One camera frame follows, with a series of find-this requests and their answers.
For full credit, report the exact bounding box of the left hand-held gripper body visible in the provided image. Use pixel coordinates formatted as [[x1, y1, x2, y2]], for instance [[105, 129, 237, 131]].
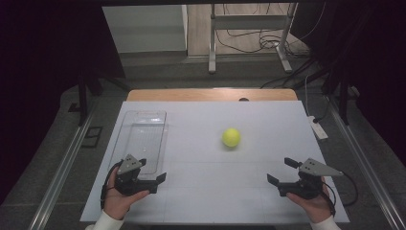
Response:
[[114, 153, 158, 196]]

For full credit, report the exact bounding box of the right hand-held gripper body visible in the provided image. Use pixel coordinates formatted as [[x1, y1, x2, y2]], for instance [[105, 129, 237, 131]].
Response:
[[278, 157, 344, 200]]

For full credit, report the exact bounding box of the clear plastic container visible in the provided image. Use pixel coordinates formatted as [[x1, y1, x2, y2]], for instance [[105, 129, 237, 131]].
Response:
[[109, 109, 169, 180]]

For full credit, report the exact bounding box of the yellow tennis ball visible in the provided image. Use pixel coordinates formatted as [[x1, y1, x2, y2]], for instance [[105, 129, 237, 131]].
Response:
[[221, 127, 242, 149]]

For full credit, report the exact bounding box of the person's left hand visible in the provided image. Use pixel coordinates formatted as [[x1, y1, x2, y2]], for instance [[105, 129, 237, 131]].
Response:
[[103, 166, 150, 220]]

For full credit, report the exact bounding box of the person's right hand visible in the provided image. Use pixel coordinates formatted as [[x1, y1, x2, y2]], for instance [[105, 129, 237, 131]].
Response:
[[285, 176, 334, 224]]

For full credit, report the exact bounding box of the white power strip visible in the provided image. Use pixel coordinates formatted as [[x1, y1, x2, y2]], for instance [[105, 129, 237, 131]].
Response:
[[307, 115, 329, 141]]

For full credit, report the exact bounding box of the white board sheet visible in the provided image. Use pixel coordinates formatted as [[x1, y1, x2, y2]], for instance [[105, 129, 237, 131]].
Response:
[[79, 100, 350, 224]]

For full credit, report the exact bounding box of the black stand leg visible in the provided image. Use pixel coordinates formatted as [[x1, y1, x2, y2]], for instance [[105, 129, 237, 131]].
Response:
[[321, 71, 352, 127], [77, 74, 103, 127]]

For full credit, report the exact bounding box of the white cabinet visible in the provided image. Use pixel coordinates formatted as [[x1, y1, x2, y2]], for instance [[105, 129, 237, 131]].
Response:
[[101, 4, 189, 54]]

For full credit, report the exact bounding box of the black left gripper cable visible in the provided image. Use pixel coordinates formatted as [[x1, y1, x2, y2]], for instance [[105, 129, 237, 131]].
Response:
[[100, 160, 124, 211]]

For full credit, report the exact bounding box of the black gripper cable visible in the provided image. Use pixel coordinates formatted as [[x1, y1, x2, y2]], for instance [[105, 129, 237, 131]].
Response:
[[100, 160, 124, 211], [320, 172, 359, 219]]

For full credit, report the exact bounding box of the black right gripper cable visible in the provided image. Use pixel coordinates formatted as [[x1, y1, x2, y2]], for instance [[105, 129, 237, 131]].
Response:
[[320, 172, 359, 219]]

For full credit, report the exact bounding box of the black plug cable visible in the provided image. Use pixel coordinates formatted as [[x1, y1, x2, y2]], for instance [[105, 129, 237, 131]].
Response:
[[312, 95, 330, 125]]

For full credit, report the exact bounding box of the aluminium rail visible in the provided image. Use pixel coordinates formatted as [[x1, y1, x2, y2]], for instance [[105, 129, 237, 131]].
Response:
[[327, 95, 406, 230], [35, 114, 94, 230]]

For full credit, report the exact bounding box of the white cable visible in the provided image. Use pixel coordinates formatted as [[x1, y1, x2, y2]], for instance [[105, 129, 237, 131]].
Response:
[[304, 75, 312, 118]]

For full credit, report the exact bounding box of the tangle of black cables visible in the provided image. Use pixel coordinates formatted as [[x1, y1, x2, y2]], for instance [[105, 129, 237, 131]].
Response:
[[214, 3, 311, 59]]

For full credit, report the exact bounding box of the grey metal desk frame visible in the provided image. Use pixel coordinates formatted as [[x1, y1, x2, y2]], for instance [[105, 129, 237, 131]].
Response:
[[208, 3, 299, 75]]

